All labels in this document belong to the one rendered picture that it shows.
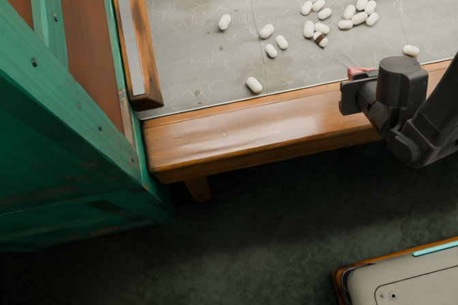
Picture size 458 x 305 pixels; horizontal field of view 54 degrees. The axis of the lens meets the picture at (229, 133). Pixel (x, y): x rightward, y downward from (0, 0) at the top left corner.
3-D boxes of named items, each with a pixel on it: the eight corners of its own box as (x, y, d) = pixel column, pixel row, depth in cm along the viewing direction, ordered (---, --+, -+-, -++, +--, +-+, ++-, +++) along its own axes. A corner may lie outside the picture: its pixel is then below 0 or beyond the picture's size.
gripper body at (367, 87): (338, 79, 78) (355, 100, 72) (395, 68, 78) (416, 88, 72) (338, 111, 82) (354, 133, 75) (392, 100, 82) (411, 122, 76)
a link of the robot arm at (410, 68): (411, 169, 64) (454, 148, 67) (424, 99, 58) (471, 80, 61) (355, 129, 73) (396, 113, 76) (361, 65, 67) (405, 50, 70)
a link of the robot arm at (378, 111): (382, 148, 70) (416, 143, 71) (386, 111, 67) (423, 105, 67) (364, 125, 76) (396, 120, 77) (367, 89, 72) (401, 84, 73)
